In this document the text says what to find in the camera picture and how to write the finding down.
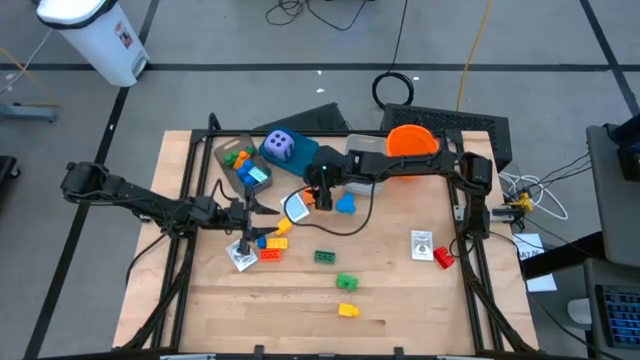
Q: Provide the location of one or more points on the small blue brick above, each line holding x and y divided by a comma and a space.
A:
261, 242

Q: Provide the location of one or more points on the orange pumpkin face bucket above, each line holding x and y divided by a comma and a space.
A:
412, 140

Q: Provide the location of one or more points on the yellow toy block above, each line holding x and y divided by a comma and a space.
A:
348, 310
283, 226

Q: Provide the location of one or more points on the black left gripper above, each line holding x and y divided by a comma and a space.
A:
227, 214

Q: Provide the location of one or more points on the smoky grey translucent bin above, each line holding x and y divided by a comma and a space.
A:
231, 145

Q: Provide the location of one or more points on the black box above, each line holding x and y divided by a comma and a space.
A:
627, 150

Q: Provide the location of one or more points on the black angled panel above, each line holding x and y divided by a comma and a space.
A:
315, 120

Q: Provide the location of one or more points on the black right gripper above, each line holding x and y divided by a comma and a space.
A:
327, 167

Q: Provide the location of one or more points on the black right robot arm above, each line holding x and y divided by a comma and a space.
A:
420, 162

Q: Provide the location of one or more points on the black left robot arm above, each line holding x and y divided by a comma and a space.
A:
130, 192

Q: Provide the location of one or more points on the yellow plug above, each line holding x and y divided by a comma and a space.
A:
524, 202

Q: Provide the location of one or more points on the blue plastic bin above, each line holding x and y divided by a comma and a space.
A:
300, 160

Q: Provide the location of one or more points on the blue two-stud toy block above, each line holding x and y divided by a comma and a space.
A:
248, 180

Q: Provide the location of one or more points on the red toy block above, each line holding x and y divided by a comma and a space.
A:
444, 257

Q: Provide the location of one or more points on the black keyboard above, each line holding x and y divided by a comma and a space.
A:
620, 315

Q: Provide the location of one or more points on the white trash bin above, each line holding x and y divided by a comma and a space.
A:
100, 40

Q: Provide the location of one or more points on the grey keyboard desk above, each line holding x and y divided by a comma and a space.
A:
589, 280

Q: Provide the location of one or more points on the grey box device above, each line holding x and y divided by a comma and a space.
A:
502, 214

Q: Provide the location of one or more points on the light blue toy block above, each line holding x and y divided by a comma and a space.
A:
346, 205

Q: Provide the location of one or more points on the small dark green brick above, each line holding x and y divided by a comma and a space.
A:
250, 150

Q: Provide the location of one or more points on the yellow flat brick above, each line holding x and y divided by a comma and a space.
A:
276, 243

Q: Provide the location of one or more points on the purple foam die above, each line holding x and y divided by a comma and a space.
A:
279, 146

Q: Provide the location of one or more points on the black chair base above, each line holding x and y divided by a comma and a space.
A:
6, 167

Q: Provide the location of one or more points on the playing card right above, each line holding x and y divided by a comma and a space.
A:
422, 245

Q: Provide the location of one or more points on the black aluminium rig frame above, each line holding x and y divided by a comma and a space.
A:
200, 134

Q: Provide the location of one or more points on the orange-red flat brick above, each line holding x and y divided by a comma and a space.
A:
270, 255

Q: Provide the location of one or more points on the blue-backed card deck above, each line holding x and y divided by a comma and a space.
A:
297, 209

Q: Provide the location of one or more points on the white paper sheet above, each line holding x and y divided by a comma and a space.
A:
542, 283

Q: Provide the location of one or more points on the light grey plastic bin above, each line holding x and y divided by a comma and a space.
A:
365, 142

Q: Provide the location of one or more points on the grey stand foot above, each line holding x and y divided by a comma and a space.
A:
30, 113

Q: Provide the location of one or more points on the black and white card deck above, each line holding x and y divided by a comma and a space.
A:
247, 264

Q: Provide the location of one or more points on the orange toy block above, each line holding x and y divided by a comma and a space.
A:
242, 160

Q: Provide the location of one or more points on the teal brick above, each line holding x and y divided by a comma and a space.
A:
258, 174

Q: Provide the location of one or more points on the white computer mouse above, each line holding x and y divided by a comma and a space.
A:
580, 311

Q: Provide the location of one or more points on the dark grey desk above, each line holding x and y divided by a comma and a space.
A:
615, 210

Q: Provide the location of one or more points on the orange foam die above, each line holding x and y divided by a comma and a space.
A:
308, 197

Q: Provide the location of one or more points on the green toy block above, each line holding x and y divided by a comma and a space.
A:
231, 159
347, 282

